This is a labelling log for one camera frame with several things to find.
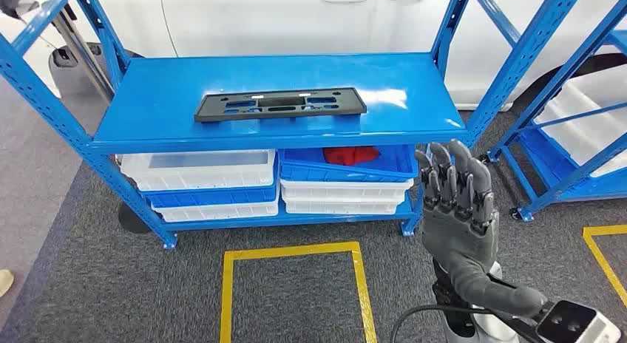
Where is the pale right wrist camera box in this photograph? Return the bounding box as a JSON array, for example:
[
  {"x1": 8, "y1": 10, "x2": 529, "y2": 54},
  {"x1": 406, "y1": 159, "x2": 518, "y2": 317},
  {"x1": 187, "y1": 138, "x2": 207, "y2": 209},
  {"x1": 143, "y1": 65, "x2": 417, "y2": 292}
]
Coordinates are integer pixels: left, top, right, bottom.
[{"x1": 536, "y1": 299, "x2": 622, "y2": 343}]

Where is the black plastic car part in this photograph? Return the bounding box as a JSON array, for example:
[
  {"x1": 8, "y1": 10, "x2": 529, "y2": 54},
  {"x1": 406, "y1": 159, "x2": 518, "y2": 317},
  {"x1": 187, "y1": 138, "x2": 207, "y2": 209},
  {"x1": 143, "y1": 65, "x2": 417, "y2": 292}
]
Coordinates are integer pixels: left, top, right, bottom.
[{"x1": 194, "y1": 87, "x2": 367, "y2": 123}]

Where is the blue metal shelf rack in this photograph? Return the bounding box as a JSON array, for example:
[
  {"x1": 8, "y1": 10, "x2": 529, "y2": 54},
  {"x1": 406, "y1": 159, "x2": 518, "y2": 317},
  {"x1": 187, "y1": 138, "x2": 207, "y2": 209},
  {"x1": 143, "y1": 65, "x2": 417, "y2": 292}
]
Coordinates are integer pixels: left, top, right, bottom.
[
  {"x1": 482, "y1": 0, "x2": 627, "y2": 223},
  {"x1": 0, "y1": 0, "x2": 586, "y2": 250}
]

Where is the red cloth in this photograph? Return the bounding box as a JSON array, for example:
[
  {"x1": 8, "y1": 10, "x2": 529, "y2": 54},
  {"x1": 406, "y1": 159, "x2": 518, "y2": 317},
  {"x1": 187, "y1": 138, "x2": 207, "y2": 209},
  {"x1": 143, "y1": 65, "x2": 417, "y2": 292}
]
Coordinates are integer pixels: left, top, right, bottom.
[{"x1": 323, "y1": 146, "x2": 381, "y2": 167}]

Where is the black cable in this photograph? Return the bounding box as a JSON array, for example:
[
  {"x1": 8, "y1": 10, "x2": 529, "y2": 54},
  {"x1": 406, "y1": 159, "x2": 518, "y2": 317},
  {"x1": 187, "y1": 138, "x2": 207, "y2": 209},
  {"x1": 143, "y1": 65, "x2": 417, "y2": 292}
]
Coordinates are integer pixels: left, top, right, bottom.
[{"x1": 390, "y1": 304, "x2": 540, "y2": 343}]

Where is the grey metal stand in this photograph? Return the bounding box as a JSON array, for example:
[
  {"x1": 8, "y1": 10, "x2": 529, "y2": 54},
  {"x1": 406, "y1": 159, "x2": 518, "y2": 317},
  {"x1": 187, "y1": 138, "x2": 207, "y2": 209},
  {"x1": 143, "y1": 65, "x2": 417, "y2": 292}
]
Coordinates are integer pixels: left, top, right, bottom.
[{"x1": 49, "y1": 7, "x2": 116, "y2": 104}]

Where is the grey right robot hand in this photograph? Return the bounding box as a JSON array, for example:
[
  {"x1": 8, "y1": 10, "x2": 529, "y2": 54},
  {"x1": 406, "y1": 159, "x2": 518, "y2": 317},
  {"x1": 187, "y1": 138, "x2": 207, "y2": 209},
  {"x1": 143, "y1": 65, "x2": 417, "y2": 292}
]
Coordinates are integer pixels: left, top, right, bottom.
[{"x1": 415, "y1": 138, "x2": 549, "y2": 318}]

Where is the white car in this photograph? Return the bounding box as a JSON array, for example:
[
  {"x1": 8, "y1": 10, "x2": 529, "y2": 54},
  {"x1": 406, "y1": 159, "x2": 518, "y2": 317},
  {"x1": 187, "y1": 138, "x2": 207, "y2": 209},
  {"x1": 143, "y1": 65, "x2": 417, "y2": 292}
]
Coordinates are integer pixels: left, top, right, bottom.
[{"x1": 0, "y1": 0, "x2": 627, "y2": 112}]

